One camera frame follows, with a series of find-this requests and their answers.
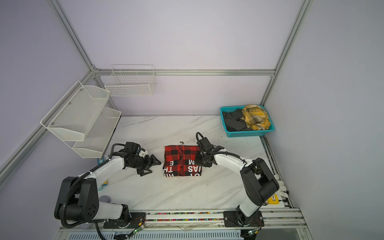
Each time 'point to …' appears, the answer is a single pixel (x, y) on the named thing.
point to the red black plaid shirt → (181, 161)
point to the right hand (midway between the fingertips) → (195, 161)
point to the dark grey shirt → (234, 122)
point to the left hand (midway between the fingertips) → (156, 167)
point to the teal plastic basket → (245, 133)
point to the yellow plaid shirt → (256, 117)
